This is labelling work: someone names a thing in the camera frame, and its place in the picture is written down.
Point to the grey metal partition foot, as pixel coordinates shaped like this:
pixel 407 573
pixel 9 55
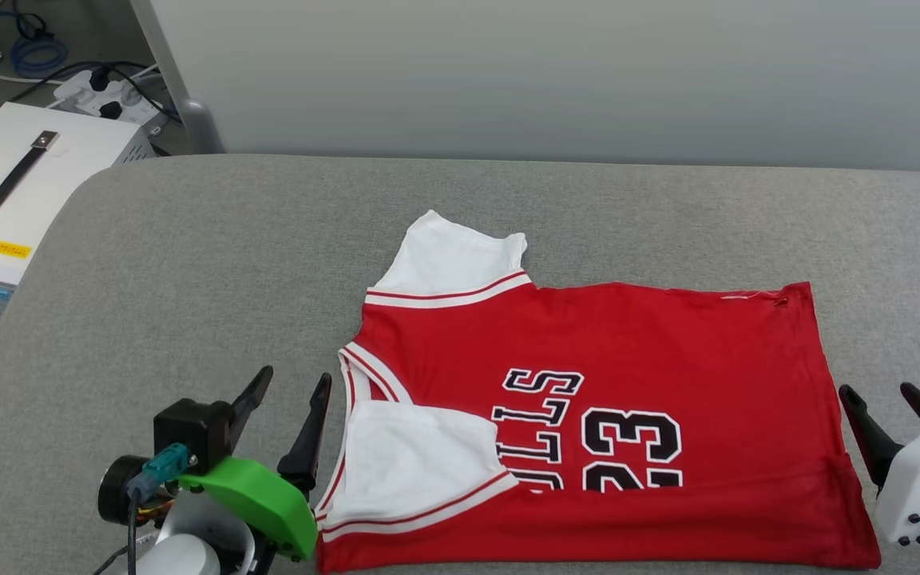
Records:
pixel 200 128

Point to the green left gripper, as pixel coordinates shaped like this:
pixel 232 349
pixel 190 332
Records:
pixel 268 499

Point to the red white basketball jersey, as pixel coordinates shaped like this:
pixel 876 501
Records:
pixel 628 335

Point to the white power strip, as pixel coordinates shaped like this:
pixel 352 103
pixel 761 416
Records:
pixel 81 94

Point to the white partition panel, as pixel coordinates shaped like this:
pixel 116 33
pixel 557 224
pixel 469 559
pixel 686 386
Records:
pixel 548 80

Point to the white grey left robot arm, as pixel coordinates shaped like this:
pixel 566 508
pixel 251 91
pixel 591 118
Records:
pixel 188 555

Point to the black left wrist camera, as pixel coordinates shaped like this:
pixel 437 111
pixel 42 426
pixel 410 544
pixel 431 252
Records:
pixel 188 427

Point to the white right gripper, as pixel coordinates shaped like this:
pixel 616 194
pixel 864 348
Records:
pixel 919 479

